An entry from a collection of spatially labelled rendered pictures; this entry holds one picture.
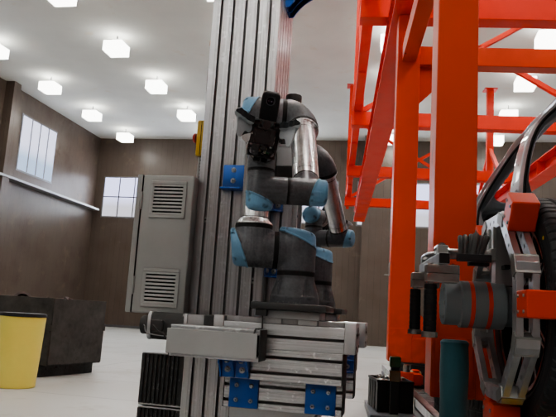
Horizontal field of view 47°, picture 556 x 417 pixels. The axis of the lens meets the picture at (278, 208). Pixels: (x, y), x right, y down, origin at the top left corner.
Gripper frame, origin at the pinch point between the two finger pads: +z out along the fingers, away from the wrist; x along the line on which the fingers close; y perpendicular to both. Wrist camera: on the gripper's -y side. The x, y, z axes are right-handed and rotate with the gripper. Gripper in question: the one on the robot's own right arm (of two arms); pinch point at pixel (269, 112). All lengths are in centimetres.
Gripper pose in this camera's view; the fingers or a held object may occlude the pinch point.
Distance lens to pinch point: 147.7
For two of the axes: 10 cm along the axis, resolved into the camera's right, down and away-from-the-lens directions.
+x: -9.8, -2.0, -0.3
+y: -2.0, 9.7, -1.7
